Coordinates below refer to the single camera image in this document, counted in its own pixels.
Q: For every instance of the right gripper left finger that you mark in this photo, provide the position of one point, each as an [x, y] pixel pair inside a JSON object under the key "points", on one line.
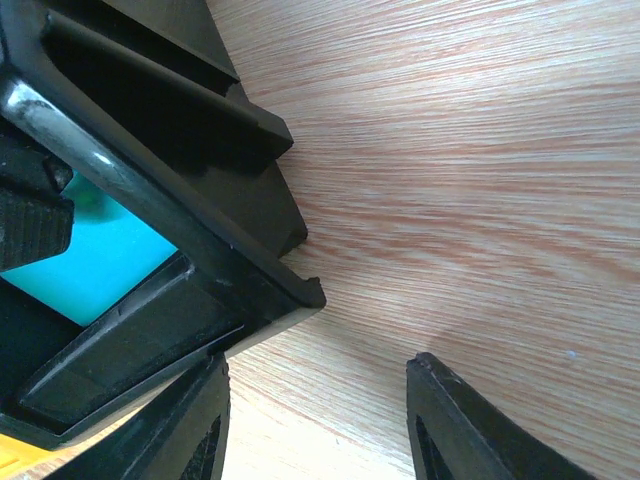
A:
{"points": [[181, 434]]}

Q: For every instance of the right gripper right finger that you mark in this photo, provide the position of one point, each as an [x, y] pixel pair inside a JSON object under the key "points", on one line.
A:
{"points": [[455, 433]]}

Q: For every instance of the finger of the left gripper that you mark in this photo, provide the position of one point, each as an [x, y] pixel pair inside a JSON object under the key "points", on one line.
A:
{"points": [[36, 219]]}

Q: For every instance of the black bin with teal cards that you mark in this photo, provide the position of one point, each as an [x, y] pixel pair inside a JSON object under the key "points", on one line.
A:
{"points": [[141, 98]]}

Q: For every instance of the yellow plastic bin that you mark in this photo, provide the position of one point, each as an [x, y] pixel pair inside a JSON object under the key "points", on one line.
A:
{"points": [[17, 456]]}

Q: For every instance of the teal card stack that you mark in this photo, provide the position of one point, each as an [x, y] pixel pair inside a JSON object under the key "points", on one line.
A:
{"points": [[110, 252]]}

